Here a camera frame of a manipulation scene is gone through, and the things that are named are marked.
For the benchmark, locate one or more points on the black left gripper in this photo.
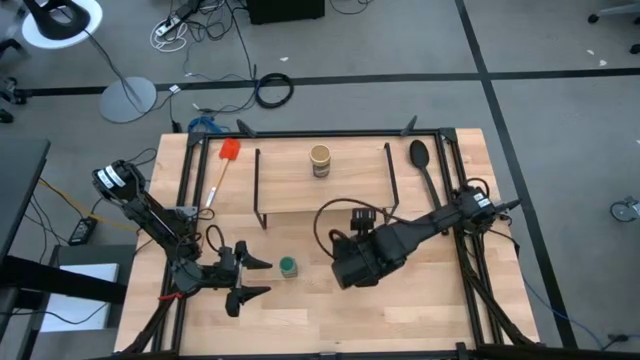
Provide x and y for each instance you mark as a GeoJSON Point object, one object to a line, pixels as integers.
{"type": "Point", "coordinates": [222, 272]}

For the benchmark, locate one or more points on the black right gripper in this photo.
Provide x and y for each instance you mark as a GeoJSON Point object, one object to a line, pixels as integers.
{"type": "Point", "coordinates": [360, 260]}

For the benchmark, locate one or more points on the green lid spice jar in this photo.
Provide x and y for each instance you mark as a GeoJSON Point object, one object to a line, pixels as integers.
{"type": "Point", "coordinates": [288, 266]}

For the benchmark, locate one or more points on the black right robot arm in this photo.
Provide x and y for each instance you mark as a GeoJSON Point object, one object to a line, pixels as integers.
{"type": "Point", "coordinates": [430, 222]}

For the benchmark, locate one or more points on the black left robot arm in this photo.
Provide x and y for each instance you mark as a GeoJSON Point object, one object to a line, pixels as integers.
{"type": "Point", "coordinates": [150, 215]}

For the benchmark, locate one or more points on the yellow lid spice jar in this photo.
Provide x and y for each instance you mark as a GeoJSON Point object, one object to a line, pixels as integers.
{"type": "Point", "coordinates": [320, 157]}

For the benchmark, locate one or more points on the black plastic spoon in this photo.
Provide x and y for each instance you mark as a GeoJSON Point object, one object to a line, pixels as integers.
{"type": "Point", "coordinates": [420, 155]}

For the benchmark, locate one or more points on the grey cabinet white top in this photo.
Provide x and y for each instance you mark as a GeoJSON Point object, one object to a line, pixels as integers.
{"type": "Point", "coordinates": [80, 300]}

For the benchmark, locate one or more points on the black power adapter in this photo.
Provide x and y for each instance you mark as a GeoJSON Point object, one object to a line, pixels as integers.
{"type": "Point", "coordinates": [82, 231]}

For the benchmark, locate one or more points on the round grey stand base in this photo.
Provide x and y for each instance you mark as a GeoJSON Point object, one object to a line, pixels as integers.
{"type": "Point", "coordinates": [125, 102]}

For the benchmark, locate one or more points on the black box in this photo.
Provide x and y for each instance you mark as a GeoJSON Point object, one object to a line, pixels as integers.
{"type": "Point", "coordinates": [285, 10]}

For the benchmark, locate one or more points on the white power strip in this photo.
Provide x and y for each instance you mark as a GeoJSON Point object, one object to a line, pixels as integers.
{"type": "Point", "coordinates": [167, 26]}

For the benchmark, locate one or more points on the grey caster wheel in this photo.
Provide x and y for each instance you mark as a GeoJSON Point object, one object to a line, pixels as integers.
{"type": "Point", "coordinates": [624, 210]}

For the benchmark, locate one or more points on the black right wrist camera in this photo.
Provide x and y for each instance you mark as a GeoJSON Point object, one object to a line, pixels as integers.
{"type": "Point", "coordinates": [363, 219]}

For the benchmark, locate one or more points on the wooden shelf black metal frame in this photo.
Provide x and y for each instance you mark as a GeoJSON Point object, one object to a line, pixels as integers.
{"type": "Point", "coordinates": [290, 190]}

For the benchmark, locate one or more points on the black table frame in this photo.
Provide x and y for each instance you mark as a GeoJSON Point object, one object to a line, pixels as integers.
{"type": "Point", "coordinates": [462, 280]}

